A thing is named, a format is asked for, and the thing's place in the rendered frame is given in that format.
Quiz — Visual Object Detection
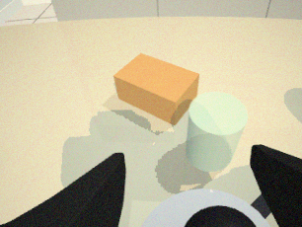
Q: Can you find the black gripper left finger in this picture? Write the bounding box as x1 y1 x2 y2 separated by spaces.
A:
0 153 126 227

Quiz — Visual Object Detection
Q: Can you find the orange rectangular block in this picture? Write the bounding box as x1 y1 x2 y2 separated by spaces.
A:
114 53 199 125

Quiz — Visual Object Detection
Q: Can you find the glass french press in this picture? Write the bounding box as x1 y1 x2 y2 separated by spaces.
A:
140 189 271 227

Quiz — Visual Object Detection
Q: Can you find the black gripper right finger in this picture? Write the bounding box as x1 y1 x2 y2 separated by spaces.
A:
251 144 302 227

